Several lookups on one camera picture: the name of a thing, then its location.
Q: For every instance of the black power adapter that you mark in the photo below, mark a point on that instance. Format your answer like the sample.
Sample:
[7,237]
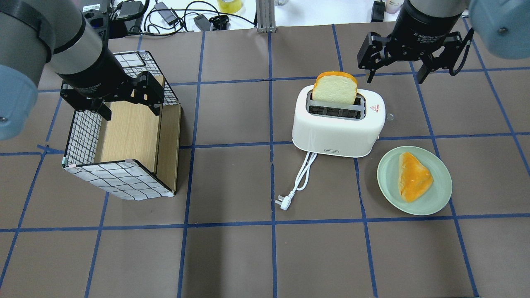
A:
[203,23]

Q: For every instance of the aluminium frame post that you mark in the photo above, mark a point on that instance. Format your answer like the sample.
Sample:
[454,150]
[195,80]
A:
[265,13]

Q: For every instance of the yellow tape roll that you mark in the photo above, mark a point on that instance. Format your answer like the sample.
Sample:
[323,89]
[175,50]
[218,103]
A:
[230,6]

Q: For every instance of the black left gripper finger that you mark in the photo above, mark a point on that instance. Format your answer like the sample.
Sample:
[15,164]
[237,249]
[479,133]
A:
[81,103]
[148,91]

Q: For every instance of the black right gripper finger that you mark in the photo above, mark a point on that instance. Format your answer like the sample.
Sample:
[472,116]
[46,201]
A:
[447,59]
[373,54]

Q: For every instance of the light green plate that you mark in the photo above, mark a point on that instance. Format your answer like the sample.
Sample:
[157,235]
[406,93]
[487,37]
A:
[434,200]

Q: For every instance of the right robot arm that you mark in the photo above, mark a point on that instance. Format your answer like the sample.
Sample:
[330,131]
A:
[503,25]

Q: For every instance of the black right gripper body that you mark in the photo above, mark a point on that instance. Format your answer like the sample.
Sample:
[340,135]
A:
[423,25]

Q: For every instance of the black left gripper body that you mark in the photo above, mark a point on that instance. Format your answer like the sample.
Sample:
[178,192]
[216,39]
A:
[94,78]

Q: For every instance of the bread slice in toaster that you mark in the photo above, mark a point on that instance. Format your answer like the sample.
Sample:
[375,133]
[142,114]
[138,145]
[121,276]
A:
[335,87]

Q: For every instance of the bread piece on plate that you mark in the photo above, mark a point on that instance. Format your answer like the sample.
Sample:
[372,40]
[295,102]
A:
[414,178]

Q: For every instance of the white two-slot toaster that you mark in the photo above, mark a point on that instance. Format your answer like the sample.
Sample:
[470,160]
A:
[347,130]

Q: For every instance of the wire basket with wooden shelf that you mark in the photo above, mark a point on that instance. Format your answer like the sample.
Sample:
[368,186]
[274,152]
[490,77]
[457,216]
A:
[135,154]

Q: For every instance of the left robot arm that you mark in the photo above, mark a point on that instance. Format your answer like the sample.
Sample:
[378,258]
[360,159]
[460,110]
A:
[75,44]

